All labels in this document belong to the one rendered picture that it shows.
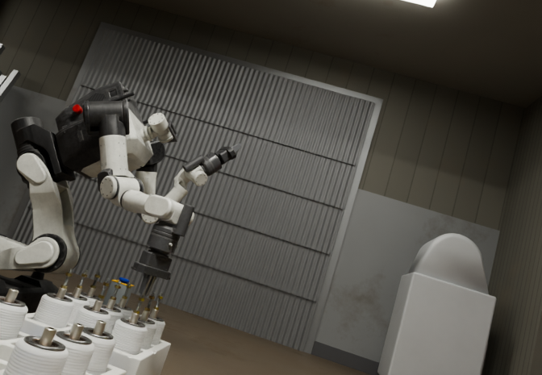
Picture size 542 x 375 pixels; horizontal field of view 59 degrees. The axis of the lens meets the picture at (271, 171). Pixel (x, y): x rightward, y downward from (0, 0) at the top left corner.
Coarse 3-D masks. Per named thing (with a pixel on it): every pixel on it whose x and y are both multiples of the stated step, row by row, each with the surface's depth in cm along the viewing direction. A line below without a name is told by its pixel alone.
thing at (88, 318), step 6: (78, 312) 140; (84, 312) 139; (90, 312) 139; (78, 318) 139; (84, 318) 138; (90, 318) 138; (96, 318) 139; (102, 318) 140; (108, 318) 142; (84, 324) 138; (90, 324) 138
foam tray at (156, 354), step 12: (24, 324) 135; (36, 324) 135; (72, 324) 149; (156, 348) 154; (168, 348) 168; (120, 360) 133; (132, 360) 133; (144, 360) 138; (156, 360) 155; (132, 372) 132; (144, 372) 142; (156, 372) 160
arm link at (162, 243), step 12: (156, 240) 144; (168, 240) 144; (144, 252) 144; (156, 252) 144; (168, 252) 146; (144, 264) 142; (156, 264) 144; (168, 264) 147; (156, 276) 144; (168, 276) 147
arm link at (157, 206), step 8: (152, 200) 148; (160, 200) 146; (168, 200) 145; (144, 208) 148; (152, 208) 147; (160, 208) 145; (168, 208) 144; (152, 216) 153; (160, 216) 144; (168, 216) 145
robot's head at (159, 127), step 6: (156, 114) 189; (162, 114) 189; (150, 120) 188; (156, 120) 187; (162, 120) 186; (156, 126) 186; (162, 126) 187; (150, 132) 189; (156, 132) 189; (162, 132) 190; (168, 132) 192; (150, 138) 190; (162, 138) 192; (168, 138) 193
